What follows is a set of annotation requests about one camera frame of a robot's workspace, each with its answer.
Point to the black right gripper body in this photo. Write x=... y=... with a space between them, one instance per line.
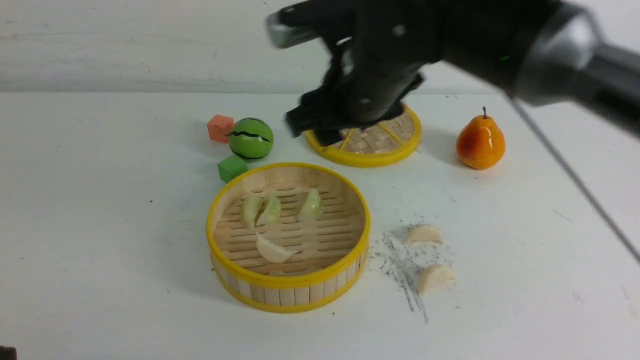
x=359 y=90

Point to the green foam cube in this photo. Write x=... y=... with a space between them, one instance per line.
x=231 y=167

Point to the bamboo steamer tray yellow rim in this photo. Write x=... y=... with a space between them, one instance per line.
x=331 y=251

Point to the green toy watermelon ball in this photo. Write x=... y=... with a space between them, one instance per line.
x=251 y=139

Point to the orange foam cube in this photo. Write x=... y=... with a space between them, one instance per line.
x=219 y=127

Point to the yellow bamboo steamer lid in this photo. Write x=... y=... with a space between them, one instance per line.
x=384 y=144

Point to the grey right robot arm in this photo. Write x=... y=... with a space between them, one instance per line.
x=538 y=51

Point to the orange toy pear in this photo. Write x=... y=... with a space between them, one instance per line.
x=481 y=143

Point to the white dumpling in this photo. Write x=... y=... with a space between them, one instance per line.
x=434 y=276
x=424 y=233
x=272 y=252

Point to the pale green dumpling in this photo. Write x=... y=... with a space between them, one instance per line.
x=312 y=208
x=250 y=208

